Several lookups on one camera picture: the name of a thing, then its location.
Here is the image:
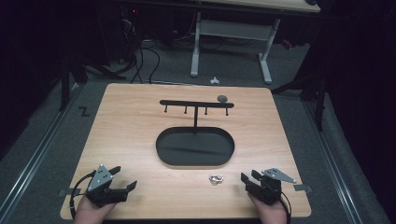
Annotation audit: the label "white-framed desk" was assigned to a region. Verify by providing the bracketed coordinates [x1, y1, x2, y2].
[189, 0, 321, 85]

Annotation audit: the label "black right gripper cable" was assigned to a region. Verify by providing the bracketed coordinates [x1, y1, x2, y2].
[278, 190, 293, 224]

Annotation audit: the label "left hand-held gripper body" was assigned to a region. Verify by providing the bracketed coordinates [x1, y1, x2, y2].
[85, 163, 130, 208]

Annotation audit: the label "dark computer tower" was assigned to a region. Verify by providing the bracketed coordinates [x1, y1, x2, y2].
[119, 4, 142, 64]

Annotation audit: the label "person's right hand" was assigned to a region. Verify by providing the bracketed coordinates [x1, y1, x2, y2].
[247, 192, 290, 224]

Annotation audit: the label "black floor cables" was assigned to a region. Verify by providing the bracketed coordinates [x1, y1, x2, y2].
[129, 38, 162, 85]

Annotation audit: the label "person's left hand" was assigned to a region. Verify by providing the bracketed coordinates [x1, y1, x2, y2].
[73, 195, 117, 224]

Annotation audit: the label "small red object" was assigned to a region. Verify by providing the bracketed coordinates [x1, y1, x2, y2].
[280, 38, 294, 51]

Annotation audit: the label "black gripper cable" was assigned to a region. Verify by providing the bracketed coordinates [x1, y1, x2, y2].
[278, 190, 293, 224]
[69, 169, 97, 220]

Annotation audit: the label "black tape mark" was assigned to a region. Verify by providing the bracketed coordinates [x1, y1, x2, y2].
[78, 105, 92, 118]

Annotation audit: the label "metal floor rail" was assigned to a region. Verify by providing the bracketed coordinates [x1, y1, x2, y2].
[0, 83, 82, 220]
[302, 98, 364, 224]

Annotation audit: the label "black metal stand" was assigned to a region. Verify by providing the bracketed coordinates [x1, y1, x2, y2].
[270, 69, 329, 133]
[58, 50, 90, 112]

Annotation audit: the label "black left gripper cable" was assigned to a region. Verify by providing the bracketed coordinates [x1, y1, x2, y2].
[69, 169, 97, 220]

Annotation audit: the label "black jewelry stand with tray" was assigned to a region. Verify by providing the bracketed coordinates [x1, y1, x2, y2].
[155, 99, 236, 168]

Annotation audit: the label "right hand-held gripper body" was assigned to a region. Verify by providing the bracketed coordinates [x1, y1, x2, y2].
[245, 167, 297, 205]

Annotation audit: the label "grey tape strip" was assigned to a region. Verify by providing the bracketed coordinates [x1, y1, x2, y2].
[58, 188, 82, 198]
[292, 183, 313, 192]

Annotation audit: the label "silver bracelet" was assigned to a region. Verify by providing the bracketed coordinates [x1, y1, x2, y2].
[207, 174, 225, 187]

